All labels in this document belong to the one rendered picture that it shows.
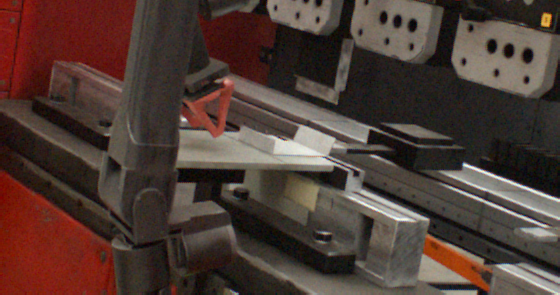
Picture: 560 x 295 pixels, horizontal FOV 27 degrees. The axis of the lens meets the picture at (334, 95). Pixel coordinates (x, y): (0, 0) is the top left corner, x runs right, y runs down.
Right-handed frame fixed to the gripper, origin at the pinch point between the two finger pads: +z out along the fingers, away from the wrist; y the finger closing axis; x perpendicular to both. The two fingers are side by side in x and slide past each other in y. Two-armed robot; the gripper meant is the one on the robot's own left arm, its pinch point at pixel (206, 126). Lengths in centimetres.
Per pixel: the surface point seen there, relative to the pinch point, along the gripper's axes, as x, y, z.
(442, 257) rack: -137, 137, 158
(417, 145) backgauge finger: -32.4, -2.7, 18.5
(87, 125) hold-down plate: -2, 53, 16
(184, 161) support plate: 8.1, -8.0, -1.1
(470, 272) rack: -135, 121, 157
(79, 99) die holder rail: -8, 68, 18
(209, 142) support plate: -1.0, 2.7, 4.0
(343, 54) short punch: -22.1, -3.5, -2.0
